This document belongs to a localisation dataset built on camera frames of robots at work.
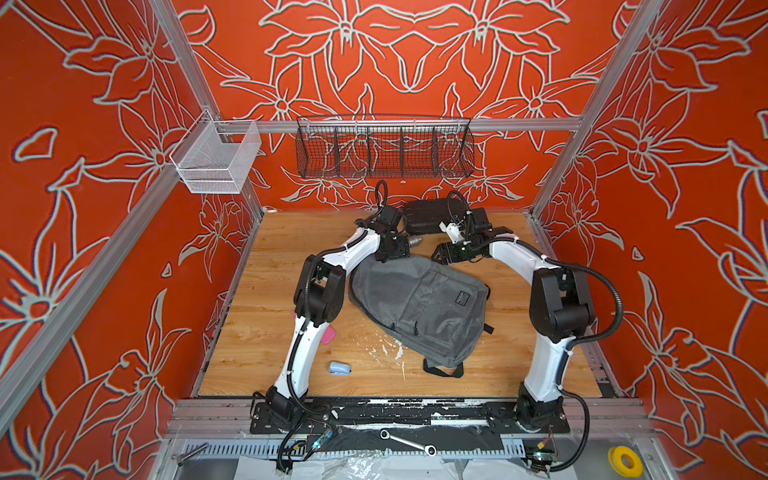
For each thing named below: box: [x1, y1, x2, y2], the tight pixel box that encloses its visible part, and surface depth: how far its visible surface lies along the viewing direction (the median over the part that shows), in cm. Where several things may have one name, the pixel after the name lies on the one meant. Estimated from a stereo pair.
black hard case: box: [403, 199, 467, 234], surface depth 116 cm
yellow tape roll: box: [608, 446, 644, 479], surface depth 68 cm
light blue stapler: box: [329, 361, 352, 376], surface depth 81 cm
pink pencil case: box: [320, 326, 336, 345], surface depth 66 cm
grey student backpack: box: [349, 255, 493, 378], surface depth 91 cm
